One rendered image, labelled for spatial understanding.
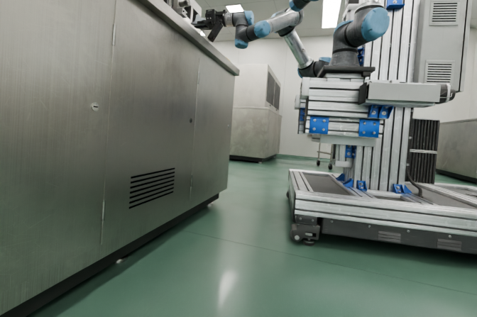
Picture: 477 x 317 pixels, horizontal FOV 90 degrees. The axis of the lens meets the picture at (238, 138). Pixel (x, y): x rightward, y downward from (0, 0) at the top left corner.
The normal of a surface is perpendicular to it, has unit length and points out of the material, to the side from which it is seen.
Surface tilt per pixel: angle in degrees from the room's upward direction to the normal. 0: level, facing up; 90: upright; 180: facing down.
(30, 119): 90
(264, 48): 90
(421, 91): 90
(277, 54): 90
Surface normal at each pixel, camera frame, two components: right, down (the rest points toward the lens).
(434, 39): -0.18, 0.01
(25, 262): 0.95, 0.07
